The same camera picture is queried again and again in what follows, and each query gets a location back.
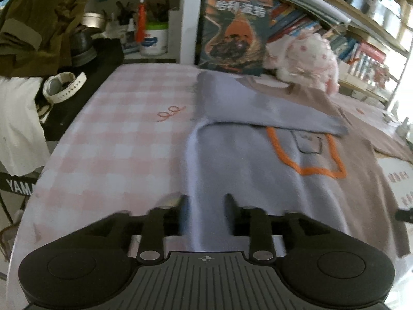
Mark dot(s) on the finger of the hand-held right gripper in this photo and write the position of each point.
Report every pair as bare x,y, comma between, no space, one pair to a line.
406,215

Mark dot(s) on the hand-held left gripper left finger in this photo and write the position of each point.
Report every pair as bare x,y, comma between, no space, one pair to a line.
181,216

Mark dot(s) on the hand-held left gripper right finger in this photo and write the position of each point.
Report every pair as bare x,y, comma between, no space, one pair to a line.
233,216

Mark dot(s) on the purple and brown sweater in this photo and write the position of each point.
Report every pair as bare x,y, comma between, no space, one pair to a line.
258,142

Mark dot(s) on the white charger plug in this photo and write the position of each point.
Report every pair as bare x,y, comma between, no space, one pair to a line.
402,130

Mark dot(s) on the pink checked desk mat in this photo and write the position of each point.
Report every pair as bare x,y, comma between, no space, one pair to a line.
113,142

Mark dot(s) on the row of colourful packets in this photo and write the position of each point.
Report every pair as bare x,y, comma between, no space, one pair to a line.
367,61

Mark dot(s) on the white wristwatch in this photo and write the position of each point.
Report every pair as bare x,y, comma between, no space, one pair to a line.
69,87

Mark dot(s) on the pink white plush toy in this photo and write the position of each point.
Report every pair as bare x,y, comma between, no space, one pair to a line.
309,58

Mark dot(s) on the white jar green lid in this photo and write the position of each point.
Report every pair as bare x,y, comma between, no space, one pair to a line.
155,42

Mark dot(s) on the black keyboard instrument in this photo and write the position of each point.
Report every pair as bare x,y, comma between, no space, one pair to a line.
96,61

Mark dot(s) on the large illustrated book box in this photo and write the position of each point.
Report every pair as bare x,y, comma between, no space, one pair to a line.
232,32

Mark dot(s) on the white cloth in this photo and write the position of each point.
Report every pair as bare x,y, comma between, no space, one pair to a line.
16,119

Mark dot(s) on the dark metal pot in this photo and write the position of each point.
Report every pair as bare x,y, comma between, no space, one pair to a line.
82,48

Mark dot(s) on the orange tasselled pen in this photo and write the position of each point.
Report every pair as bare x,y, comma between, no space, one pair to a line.
141,22

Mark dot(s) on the wooden shelving unit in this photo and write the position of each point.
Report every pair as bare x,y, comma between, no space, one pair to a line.
190,16

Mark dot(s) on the row of books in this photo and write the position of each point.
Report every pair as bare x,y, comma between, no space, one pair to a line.
290,19

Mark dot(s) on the bunch of pens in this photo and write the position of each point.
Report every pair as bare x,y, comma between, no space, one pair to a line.
151,11

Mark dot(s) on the metal bowl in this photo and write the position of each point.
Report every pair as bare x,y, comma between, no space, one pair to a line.
93,21

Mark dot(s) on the olive green garment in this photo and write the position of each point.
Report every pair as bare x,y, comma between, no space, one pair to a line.
42,22

